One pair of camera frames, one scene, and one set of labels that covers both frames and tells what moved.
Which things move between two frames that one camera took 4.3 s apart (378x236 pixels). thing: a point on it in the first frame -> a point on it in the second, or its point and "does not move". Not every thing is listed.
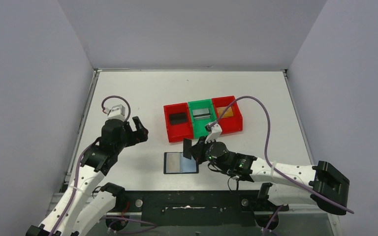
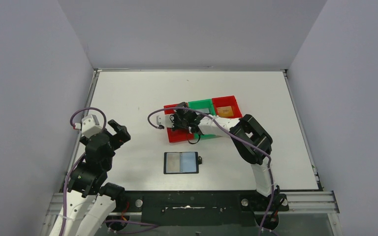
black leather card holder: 175,163 does not move
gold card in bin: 228,113 does not move
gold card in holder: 173,162 does not move
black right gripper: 196,150 -> 180,119
